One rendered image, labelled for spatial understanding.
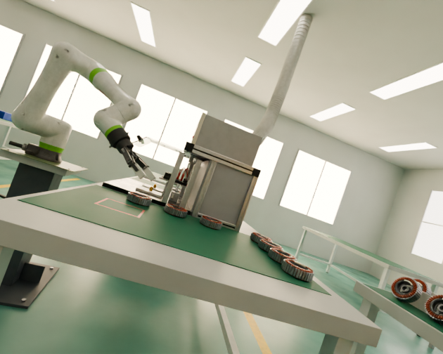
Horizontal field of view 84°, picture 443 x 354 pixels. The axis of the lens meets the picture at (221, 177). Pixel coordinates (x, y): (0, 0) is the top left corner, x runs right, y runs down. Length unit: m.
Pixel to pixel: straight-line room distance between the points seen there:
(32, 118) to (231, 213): 1.17
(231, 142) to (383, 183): 7.47
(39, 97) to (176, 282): 1.28
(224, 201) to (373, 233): 7.53
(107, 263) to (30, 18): 7.40
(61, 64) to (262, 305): 1.42
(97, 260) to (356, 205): 7.80
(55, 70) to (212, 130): 0.85
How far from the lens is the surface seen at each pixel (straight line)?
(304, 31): 3.63
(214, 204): 1.35
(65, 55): 1.58
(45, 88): 1.62
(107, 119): 1.28
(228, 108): 6.57
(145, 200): 1.16
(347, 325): 0.80
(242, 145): 1.48
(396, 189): 8.98
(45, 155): 1.73
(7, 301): 1.80
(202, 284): 0.61
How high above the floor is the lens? 0.96
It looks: 2 degrees up
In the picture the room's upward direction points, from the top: 20 degrees clockwise
